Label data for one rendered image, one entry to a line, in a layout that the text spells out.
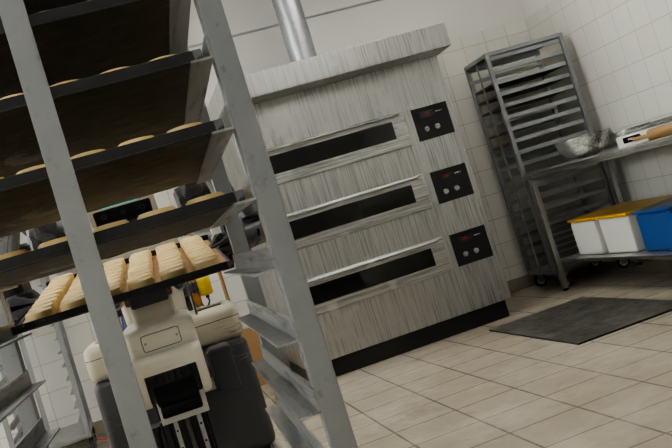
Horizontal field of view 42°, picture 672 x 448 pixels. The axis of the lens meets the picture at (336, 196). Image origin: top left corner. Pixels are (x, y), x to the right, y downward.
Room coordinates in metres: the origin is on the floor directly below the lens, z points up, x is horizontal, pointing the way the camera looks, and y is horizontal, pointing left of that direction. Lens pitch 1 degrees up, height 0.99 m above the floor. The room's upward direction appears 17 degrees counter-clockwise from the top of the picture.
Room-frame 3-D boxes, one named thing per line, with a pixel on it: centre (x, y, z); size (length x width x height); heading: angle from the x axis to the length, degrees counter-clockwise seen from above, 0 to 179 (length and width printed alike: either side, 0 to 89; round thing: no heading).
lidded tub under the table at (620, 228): (5.71, -1.86, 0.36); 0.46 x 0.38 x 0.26; 103
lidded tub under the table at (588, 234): (6.10, -1.77, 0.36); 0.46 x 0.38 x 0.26; 102
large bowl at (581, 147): (6.10, -1.75, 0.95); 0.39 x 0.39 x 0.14
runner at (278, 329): (1.38, 0.17, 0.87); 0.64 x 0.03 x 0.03; 12
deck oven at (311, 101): (6.19, -0.12, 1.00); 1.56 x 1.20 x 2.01; 103
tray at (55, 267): (1.34, 0.36, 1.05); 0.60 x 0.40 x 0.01; 12
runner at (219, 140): (1.38, 0.17, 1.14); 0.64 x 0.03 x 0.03; 12
